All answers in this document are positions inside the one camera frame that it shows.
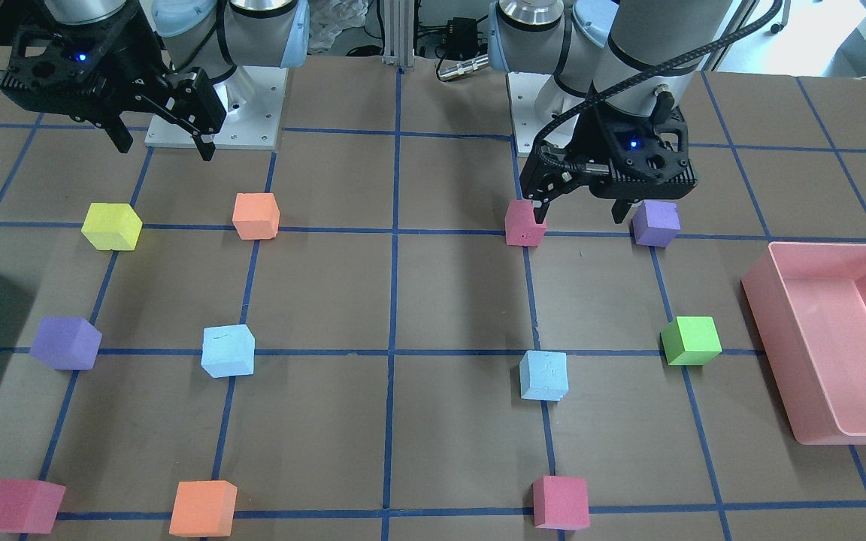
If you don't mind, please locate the light blue block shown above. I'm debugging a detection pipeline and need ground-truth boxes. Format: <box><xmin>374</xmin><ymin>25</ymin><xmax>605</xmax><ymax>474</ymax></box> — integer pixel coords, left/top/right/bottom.
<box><xmin>519</xmin><ymin>350</ymin><xmax>568</xmax><ymax>403</ymax></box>
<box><xmin>201</xmin><ymin>323</ymin><xmax>256</xmax><ymax>378</ymax></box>

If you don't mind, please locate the pink foam block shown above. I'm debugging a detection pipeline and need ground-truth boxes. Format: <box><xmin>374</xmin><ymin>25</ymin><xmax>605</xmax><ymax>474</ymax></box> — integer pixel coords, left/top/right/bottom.
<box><xmin>504</xmin><ymin>199</ymin><xmax>547</xmax><ymax>247</ymax></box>
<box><xmin>532</xmin><ymin>475</ymin><xmax>591</xmax><ymax>531</ymax></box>
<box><xmin>0</xmin><ymin>479</ymin><xmax>66</xmax><ymax>534</ymax></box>

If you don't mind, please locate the orange foam block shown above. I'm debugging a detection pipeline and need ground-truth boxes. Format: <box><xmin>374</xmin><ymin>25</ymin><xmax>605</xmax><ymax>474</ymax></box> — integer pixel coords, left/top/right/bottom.
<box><xmin>168</xmin><ymin>480</ymin><xmax>238</xmax><ymax>538</ymax></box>
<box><xmin>232</xmin><ymin>192</ymin><xmax>280</xmax><ymax>240</ymax></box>

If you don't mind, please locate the pink plastic bin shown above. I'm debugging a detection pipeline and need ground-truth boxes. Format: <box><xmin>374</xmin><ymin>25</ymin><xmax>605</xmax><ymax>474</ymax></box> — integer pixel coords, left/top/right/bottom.
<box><xmin>742</xmin><ymin>242</ymin><xmax>866</xmax><ymax>445</ymax></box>

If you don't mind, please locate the pink foam block bottom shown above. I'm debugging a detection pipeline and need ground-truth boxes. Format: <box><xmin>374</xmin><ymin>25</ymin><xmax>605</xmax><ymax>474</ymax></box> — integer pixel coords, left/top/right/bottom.
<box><xmin>532</xmin><ymin>475</ymin><xmax>591</xmax><ymax>531</ymax></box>
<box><xmin>0</xmin><ymin>479</ymin><xmax>66</xmax><ymax>534</ymax></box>

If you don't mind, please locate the purple foam block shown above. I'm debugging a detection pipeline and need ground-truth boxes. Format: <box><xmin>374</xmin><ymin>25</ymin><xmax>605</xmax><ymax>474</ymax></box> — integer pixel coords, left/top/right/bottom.
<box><xmin>632</xmin><ymin>200</ymin><xmax>681</xmax><ymax>249</ymax></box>
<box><xmin>29</xmin><ymin>316</ymin><xmax>102</xmax><ymax>370</ymax></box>

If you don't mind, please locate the pink foam block upper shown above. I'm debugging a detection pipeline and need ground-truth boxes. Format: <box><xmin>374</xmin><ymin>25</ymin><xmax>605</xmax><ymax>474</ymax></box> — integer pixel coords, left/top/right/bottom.
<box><xmin>504</xmin><ymin>199</ymin><xmax>547</xmax><ymax>247</ymax></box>

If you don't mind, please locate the metal base plate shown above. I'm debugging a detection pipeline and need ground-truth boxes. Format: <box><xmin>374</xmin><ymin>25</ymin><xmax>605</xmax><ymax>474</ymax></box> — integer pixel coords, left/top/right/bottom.
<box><xmin>507</xmin><ymin>72</ymin><xmax>559</xmax><ymax>157</ymax></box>
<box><xmin>144</xmin><ymin>66</ymin><xmax>288</xmax><ymax>151</ymax></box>

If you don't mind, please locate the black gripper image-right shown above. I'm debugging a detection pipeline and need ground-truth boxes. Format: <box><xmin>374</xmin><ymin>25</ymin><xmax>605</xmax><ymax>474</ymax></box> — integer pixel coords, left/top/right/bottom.
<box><xmin>520</xmin><ymin>104</ymin><xmax>698</xmax><ymax>225</ymax></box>

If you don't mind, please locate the black braided cable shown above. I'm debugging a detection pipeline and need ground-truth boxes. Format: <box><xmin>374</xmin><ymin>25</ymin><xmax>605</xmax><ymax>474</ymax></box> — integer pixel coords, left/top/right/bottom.
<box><xmin>535</xmin><ymin>0</ymin><xmax>784</xmax><ymax>177</ymax></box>

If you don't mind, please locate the yellow foam block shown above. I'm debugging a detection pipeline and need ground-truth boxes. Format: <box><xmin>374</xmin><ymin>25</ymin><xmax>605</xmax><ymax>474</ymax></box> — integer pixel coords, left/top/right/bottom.
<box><xmin>81</xmin><ymin>202</ymin><xmax>142</xmax><ymax>251</ymax></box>

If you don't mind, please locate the orange foam block bottom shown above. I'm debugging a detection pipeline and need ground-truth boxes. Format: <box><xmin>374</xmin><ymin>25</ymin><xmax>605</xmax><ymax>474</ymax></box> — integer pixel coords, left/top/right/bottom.
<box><xmin>168</xmin><ymin>480</ymin><xmax>238</xmax><ymax>538</ymax></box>

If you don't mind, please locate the green foam block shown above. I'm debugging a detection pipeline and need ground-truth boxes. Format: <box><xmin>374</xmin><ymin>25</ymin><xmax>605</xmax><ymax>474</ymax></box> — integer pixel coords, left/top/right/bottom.
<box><xmin>660</xmin><ymin>316</ymin><xmax>724</xmax><ymax>366</ymax></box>

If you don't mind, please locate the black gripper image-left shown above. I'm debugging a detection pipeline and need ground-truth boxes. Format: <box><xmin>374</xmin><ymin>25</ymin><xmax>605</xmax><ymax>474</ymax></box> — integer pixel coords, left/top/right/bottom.
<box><xmin>0</xmin><ymin>22</ymin><xmax>227</xmax><ymax>162</ymax></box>

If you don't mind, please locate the orange foam block upper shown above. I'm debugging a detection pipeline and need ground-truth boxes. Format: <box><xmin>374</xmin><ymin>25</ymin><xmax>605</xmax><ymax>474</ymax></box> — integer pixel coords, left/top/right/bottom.
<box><xmin>232</xmin><ymin>192</ymin><xmax>280</xmax><ymax>240</ymax></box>

